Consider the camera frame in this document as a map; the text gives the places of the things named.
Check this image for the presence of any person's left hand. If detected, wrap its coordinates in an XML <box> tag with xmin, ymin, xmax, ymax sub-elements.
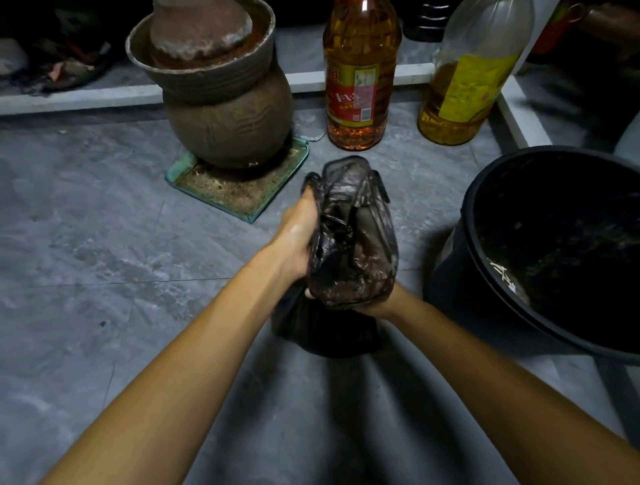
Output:
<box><xmin>270</xmin><ymin>187</ymin><xmax>319</xmax><ymax>280</ymax></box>

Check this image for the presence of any person's right hand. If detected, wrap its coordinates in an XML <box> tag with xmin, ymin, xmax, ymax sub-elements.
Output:
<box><xmin>305</xmin><ymin>283</ymin><xmax>404</xmax><ymax>320</ymax></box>

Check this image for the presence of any black plastic bag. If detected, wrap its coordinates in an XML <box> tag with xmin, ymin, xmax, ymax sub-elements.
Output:
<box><xmin>270</xmin><ymin>155</ymin><xmax>400</xmax><ymax>358</ymax></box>

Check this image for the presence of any person's left forearm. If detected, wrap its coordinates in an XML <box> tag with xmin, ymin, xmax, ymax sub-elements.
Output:
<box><xmin>42</xmin><ymin>246</ymin><xmax>307</xmax><ymax>485</ymax></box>

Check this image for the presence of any person's right forearm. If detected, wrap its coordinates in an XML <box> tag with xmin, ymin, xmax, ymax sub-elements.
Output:
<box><xmin>385</xmin><ymin>292</ymin><xmax>640</xmax><ymax>485</ymax></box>

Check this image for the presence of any green square tray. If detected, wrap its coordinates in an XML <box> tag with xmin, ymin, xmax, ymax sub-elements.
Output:
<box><xmin>165</xmin><ymin>137</ymin><xmax>310</xmax><ymax>224</ymax></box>

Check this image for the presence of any oil bottle with red label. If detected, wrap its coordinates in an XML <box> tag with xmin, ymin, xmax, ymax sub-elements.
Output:
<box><xmin>323</xmin><ymin>0</ymin><xmax>402</xmax><ymax>152</ymax></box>

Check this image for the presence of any black plastic bucket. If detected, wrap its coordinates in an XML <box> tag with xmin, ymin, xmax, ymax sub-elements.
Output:
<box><xmin>425</xmin><ymin>146</ymin><xmax>640</xmax><ymax>365</ymax></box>

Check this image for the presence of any brown clay pickle jar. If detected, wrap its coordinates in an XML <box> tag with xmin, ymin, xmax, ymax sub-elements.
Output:
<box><xmin>125</xmin><ymin>0</ymin><xmax>294</xmax><ymax>170</ymax></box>

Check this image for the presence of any oil bottle with yellow label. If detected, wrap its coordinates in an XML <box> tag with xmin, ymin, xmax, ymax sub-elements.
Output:
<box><xmin>418</xmin><ymin>0</ymin><xmax>535</xmax><ymax>147</ymax></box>

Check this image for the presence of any dark bottle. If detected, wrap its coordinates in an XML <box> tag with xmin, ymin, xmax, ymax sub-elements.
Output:
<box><xmin>402</xmin><ymin>0</ymin><xmax>457</xmax><ymax>43</ymax></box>

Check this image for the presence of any pile of dark clutter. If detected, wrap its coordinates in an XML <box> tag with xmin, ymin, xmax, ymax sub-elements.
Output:
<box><xmin>0</xmin><ymin>5</ymin><xmax>132</xmax><ymax>97</ymax></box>

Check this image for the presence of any red container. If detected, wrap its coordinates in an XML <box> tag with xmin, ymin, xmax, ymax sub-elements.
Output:
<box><xmin>530</xmin><ymin>0</ymin><xmax>586</xmax><ymax>56</ymax></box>

